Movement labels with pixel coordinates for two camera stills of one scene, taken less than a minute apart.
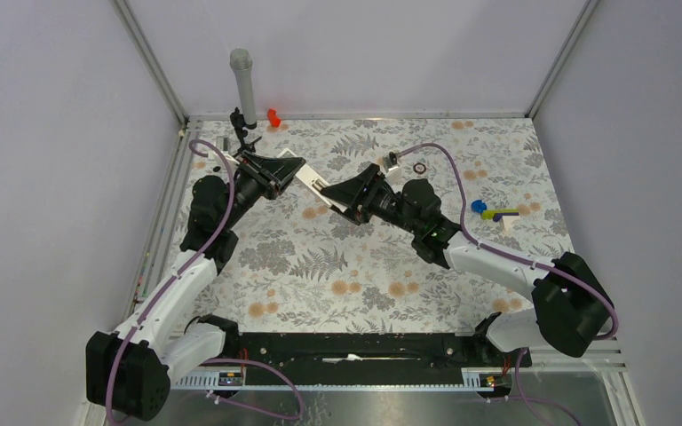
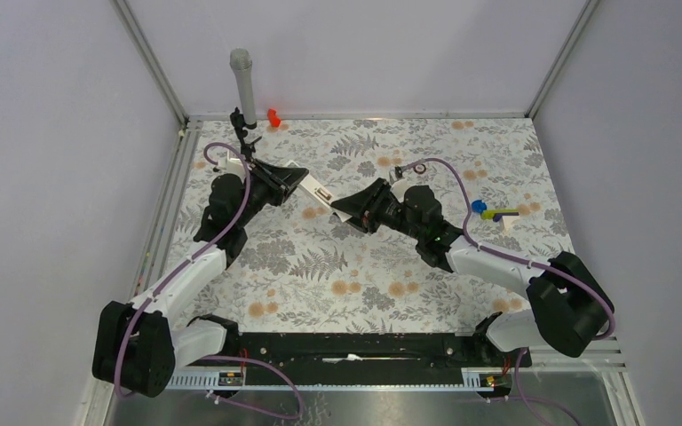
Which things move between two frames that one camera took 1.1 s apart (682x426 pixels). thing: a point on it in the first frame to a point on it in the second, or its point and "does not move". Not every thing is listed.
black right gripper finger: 355,190 to 364,201
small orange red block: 274,120 does not move
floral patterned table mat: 296,267 does not move
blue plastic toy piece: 478,206 does not move
